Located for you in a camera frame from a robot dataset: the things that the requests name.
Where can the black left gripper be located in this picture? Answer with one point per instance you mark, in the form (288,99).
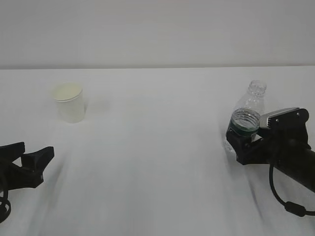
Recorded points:
(30,174)

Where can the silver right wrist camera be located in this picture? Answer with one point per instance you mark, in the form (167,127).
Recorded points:
(284,119)

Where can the white paper cup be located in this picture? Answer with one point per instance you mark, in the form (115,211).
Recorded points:
(68,98)

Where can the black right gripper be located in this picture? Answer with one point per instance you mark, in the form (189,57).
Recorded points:
(265,148)

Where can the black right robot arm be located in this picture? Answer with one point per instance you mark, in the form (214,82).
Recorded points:
(288,150)

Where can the clear green-label water bottle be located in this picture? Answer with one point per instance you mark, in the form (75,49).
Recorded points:
(246,113)

